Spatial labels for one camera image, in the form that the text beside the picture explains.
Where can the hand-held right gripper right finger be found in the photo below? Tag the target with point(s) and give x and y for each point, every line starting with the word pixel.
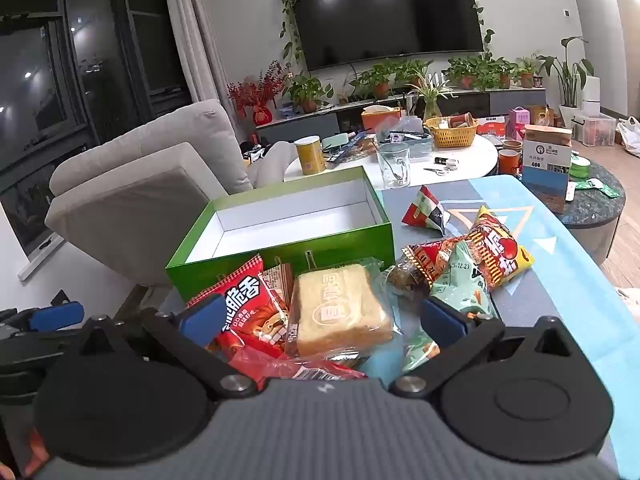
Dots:
pixel 442 320

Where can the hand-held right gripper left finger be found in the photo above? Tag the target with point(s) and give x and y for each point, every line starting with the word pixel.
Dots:
pixel 200 320

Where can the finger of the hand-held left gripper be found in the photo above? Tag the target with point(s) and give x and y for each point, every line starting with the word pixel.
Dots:
pixel 55 314

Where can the pale green snack packet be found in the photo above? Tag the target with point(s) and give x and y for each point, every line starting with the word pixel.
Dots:
pixel 460 285

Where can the red cartoon snack packet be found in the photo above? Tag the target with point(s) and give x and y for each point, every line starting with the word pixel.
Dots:
pixel 240 305

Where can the brown clear-wrapped snack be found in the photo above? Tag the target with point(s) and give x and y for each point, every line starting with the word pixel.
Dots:
pixel 407 275

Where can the red dark-print snack packet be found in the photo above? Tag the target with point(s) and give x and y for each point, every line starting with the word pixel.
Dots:
pixel 435 257

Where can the brown striped wafer packet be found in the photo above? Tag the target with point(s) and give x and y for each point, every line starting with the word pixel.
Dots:
pixel 277 280

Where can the red yellow striped packet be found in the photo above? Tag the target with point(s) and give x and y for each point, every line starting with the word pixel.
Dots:
pixel 500 250

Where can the plain red snack packet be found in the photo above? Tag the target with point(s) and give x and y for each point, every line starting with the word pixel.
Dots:
pixel 280 367

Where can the sliced bread packet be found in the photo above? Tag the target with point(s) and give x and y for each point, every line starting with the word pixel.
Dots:
pixel 340 310

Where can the green cardboard box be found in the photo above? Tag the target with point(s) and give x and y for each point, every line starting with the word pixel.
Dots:
pixel 280 252

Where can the triangular red green packet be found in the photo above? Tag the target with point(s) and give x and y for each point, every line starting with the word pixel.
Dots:
pixel 422 210

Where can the person's left hand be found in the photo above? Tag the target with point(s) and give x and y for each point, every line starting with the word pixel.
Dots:
pixel 32 455

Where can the beige sofa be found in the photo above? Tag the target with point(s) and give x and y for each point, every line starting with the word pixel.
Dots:
pixel 125 195

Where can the scissors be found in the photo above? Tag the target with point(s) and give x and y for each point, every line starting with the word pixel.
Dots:
pixel 435 171

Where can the tape roll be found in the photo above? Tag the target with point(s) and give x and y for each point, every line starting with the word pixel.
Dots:
pixel 452 163

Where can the white round table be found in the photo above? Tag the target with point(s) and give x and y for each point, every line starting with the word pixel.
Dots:
pixel 470 160

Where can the glass mug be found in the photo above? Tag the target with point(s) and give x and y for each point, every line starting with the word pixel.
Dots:
pixel 392 165

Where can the orange cup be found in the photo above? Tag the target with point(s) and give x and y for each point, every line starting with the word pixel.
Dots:
pixel 509 162

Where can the white rounded chair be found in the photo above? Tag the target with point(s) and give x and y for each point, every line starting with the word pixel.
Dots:
pixel 272 165

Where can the blue plastic basket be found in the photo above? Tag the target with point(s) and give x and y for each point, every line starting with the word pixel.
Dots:
pixel 415 142

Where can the yellow woven basket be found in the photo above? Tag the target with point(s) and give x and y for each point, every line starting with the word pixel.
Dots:
pixel 452 137

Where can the brown blue cardboard box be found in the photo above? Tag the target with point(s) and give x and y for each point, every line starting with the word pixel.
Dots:
pixel 545 160

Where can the dark round table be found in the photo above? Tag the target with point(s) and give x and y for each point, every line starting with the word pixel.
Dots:
pixel 595 205

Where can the yellow can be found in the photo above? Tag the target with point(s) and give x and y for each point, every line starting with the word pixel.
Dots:
pixel 310 157

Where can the red white box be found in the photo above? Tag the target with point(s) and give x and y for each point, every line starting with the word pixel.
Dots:
pixel 492 125

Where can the mint green case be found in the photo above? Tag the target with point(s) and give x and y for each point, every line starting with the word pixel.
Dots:
pixel 340 142

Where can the green ribbon roll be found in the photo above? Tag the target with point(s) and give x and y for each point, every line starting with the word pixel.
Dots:
pixel 580 166

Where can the orange tissue box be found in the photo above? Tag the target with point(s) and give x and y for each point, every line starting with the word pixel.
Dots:
pixel 380 120

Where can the pink box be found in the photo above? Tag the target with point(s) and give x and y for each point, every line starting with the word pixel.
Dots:
pixel 519 122

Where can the spider plant in vase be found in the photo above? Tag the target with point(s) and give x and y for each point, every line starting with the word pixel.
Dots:
pixel 432 92

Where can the dark window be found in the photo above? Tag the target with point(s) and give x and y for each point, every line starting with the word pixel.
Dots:
pixel 50 85

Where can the red flower arrangement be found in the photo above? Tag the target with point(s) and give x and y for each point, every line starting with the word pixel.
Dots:
pixel 255 90

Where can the clear storage bin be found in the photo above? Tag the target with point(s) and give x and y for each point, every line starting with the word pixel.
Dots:
pixel 595 130

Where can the potted green plant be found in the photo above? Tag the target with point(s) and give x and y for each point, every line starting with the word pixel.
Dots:
pixel 415 72
pixel 502 72
pixel 467 72
pixel 526 72
pixel 372 77
pixel 307 92

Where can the white plastic bag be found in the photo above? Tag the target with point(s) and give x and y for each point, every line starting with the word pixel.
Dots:
pixel 631 135

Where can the white air purifier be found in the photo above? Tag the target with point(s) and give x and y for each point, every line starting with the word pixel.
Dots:
pixel 591 92

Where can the large leaf plant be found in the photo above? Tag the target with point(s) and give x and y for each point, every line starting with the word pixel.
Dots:
pixel 567 70

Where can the white curtain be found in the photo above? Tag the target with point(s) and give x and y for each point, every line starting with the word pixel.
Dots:
pixel 195 35

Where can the hanging vine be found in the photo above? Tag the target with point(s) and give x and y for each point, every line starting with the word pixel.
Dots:
pixel 287 10
pixel 477 10

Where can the black wall television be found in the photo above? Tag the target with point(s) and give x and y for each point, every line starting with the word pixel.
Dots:
pixel 390 10

